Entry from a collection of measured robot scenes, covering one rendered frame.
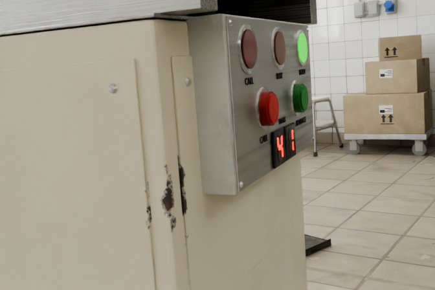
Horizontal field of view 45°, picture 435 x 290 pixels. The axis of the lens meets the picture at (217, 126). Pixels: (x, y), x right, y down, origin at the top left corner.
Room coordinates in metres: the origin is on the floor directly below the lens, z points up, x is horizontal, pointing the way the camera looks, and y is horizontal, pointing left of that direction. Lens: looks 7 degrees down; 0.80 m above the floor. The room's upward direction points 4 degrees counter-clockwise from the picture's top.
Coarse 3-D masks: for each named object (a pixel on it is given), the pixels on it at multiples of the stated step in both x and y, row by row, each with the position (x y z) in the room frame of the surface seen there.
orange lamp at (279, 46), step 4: (280, 32) 0.51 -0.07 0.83; (276, 36) 0.50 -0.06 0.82; (280, 36) 0.51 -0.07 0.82; (276, 40) 0.50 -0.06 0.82; (280, 40) 0.51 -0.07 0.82; (284, 40) 0.52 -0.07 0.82; (276, 44) 0.50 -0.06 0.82; (280, 44) 0.51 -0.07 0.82; (284, 44) 0.52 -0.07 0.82; (276, 48) 0.50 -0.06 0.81; (280, 48) 0.51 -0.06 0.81; (284, 48) 0.52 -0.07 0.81; (276, 52) 0.50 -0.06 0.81; (280, 52) 0.51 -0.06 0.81; (284, 52) 0.52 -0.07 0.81; (276, 56) 0.49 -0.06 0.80; (280, 56) 0.51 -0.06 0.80; (284, 56) 0.52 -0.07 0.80; (280, 60) 0.50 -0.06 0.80; (284, 60) 0.52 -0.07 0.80; (280, 64) 0.50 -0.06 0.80
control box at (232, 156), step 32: (192, 32) 0.41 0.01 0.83; (224, 32) 0.40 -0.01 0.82; (256, 32) 0.46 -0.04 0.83; (288, 32) 0.54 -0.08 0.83; (192, 64) 0.41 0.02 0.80; (224, 64) 0.40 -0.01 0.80; (256, 64) 0.45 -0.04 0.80; (288, 64) 0.54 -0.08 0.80; (224, 96) 0.40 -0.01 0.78; (256, 96) 0.45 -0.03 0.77; (288, 96) 0.53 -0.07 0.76; (224, 128) 0.40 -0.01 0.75; (256, 128) 0.45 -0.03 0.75; (288, 128) 0.52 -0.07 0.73; (224, 160) 0.40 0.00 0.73; (256, 160) 0.44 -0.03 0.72; (224, 192) 0.40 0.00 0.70
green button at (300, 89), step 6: (300, 84) 0.55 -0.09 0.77; (294, 90) 0.54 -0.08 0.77; (300, 90) 0.54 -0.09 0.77; (306, 90) 0.56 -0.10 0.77; (294, 96) 0.54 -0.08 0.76; (300, 96) 0.54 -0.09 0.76; (306, 96) 0.55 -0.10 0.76; (294, 102) 0.54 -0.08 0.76; (300, 102) 0.54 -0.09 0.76; (306, 102) 0.55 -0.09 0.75; (300, 108) 0.54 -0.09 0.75; (306, 108) 0.55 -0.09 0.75
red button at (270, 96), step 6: (264, 96) 0.45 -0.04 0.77; (270, 96) 0.45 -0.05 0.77; (276, 96) 0.47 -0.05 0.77; (264, 102) 0.45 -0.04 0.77; (270, 102) 0.45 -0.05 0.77; (276, 102) 0.47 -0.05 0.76; (264, 108) 0.45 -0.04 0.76; (270, 108) 0.45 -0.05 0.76; (276, 108) 0.47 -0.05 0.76; (264, 114) 0.45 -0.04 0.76; (270, 114) 0.45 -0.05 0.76; (276, 114) 0.46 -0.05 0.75; (264, 120) 0.45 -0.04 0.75; (270, 120) 0.45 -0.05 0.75; (276, 120) 0.46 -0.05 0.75
